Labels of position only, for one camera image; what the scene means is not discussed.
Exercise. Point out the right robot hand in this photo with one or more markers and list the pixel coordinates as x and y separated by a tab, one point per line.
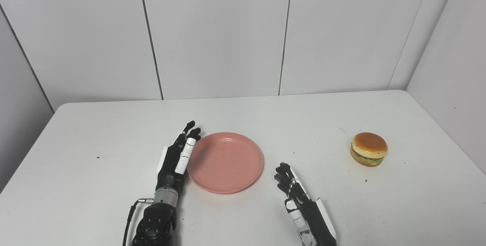
303	208

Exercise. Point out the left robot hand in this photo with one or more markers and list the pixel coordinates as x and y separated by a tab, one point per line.
176	158

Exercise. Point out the toy hamburger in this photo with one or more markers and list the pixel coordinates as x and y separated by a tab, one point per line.
368	149

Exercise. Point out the pink plate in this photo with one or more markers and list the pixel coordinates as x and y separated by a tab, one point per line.
226	162

